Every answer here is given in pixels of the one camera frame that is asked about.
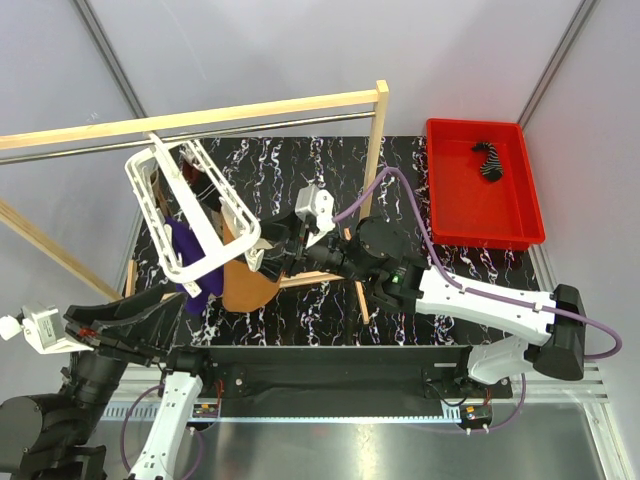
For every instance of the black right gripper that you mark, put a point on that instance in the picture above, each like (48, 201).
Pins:
(287, 228)

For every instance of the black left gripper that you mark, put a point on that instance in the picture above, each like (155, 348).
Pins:
(140, 325)

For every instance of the white plastic clip hanger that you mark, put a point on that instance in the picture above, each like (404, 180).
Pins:
(216, 253)

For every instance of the purple sock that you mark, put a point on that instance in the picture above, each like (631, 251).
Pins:
(186, 245)

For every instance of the black striped sock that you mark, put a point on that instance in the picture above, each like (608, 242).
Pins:
(491, 169)
(206, 192)

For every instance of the brown orange striped sock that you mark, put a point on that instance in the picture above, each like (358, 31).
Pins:
(190, 172)

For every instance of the beige argyle sock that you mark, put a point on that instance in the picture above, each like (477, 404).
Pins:
(158, 196)

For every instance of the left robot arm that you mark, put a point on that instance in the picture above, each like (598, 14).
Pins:
(45, 436)

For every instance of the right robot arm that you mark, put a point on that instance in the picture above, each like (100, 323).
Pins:
(543, 334)

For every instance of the black marble pattern mat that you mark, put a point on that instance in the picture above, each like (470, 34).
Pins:
(268, 172)

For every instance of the red plastic bin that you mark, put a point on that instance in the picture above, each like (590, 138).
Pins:
(466, 209)

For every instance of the metal hanging rod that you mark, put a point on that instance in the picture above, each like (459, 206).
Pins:
(317, 120)

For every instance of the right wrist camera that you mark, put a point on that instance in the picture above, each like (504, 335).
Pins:
(317, 203)

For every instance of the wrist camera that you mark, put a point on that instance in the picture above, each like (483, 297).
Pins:
(43, 328)
(317, 203)

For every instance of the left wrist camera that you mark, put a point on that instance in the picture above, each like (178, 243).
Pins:
(43, 328)

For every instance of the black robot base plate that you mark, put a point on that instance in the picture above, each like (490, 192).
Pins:
(334, 383)

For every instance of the wooden clothes rack frame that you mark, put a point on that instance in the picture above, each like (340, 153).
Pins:
(377, 97)

